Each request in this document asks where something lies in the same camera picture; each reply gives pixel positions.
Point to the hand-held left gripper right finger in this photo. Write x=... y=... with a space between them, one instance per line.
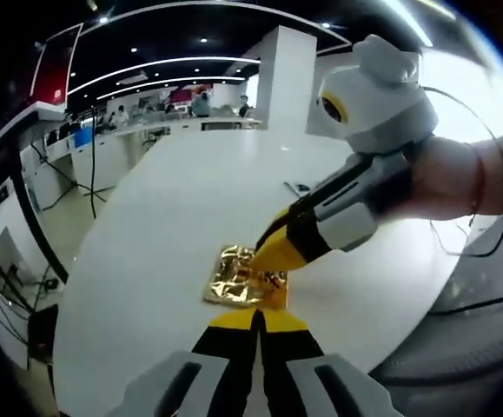
x=320 y=386

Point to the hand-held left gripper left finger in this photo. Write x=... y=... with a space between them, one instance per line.
x=199 y=382

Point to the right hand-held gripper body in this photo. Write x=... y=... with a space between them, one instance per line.
x=381 y=100

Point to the gold foil packet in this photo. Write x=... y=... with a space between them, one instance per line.
x=229 y=282

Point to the blue storage box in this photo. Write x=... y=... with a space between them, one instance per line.
x=84 y=138

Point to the person's right hand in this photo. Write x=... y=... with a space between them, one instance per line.
x=446 y=178

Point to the green silver sachet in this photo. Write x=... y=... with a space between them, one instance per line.
x=298 y=187

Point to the white square pillar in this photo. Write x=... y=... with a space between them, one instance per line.
x=286 y=78

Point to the curved ceiling light strip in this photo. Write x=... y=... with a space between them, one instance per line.
x=160 y=67

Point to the long white counter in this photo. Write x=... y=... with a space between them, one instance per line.
x=116 y=152

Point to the red screen monitor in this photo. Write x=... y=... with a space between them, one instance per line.
x=55 y=65

